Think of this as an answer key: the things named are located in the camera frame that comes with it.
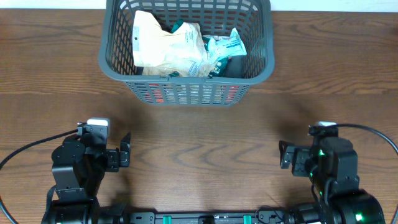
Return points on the beige paper pouch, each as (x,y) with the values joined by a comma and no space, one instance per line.
(151,45)
(181,67)

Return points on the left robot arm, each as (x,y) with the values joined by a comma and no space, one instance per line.
(79,166)

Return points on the dark grey plastic basket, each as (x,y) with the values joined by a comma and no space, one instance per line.
(252,19)

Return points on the teal wet wipes pack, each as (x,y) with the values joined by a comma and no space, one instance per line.
(228,47)

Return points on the red spaghetti pasta packet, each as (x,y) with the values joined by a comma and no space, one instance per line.
(185,94)

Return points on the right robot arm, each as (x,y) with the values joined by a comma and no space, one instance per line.
(331,164)

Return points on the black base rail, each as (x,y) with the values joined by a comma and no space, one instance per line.
(262,216)

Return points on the green Nescafe coffee bag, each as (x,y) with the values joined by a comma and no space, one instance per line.
(220,66)

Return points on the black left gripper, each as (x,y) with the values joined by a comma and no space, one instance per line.
(113,159)

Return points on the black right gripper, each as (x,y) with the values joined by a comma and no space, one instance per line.
(297,160)

